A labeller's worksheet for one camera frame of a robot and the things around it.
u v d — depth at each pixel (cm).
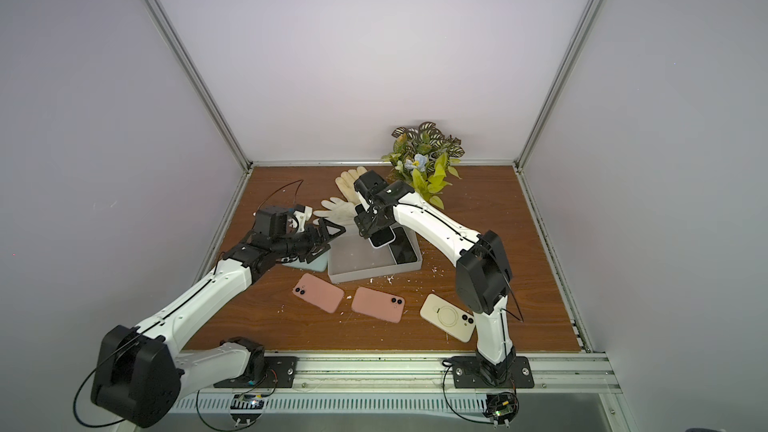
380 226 77
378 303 85
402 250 117
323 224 73
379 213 61
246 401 72
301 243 71
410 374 75
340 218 104
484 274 48
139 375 39
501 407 70
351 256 95
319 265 90
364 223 76
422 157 85
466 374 73
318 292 85
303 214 77
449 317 82
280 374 73
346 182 114
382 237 81
